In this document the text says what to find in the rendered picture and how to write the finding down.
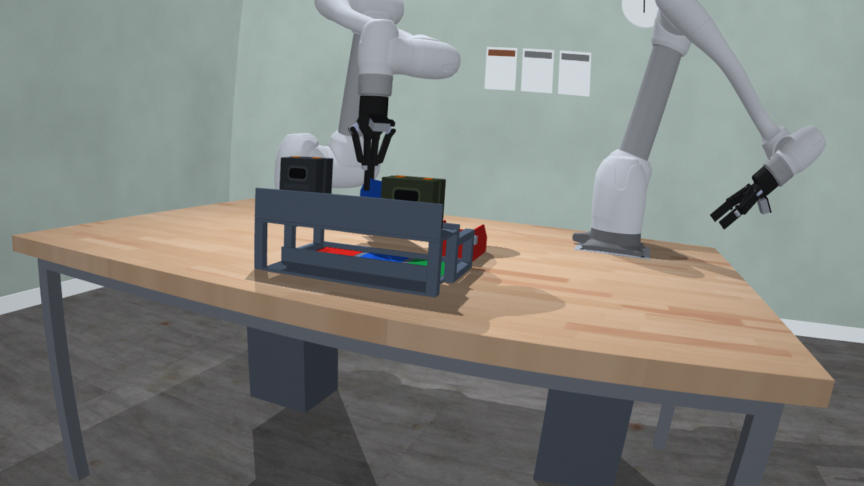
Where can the blue bin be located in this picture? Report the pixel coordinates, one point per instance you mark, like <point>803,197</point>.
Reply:
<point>374,190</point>

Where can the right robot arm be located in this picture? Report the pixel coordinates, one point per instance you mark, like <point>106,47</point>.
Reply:
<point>381,50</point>

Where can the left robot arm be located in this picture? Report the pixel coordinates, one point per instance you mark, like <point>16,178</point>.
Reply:
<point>620,187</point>

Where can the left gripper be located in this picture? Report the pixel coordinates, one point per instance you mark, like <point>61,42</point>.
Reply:
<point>764,183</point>

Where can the red bin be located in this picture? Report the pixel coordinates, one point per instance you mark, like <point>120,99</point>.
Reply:
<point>478,249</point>

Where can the dark grey shelf rack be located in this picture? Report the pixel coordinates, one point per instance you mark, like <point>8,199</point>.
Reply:
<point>384,269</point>

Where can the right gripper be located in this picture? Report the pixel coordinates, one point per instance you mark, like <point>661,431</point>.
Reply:
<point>370,105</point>

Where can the dark green case with orange latches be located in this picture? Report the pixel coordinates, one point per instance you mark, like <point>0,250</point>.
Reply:
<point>401,187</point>

